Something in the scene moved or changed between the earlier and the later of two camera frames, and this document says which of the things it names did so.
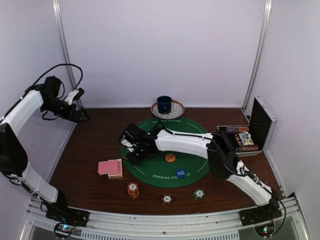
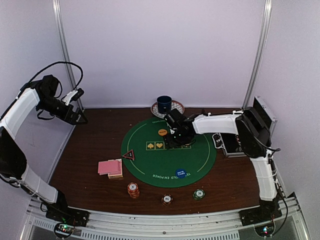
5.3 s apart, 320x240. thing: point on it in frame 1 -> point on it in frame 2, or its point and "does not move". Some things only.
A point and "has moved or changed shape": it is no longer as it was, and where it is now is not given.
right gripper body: (140, 156) -> (178, 140)
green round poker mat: (168, 169) does not move
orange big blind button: (170, 158) has moved or changed shape
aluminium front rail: (289, 224) does not move
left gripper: (69, 116) does not move
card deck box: (115, 168) does not move
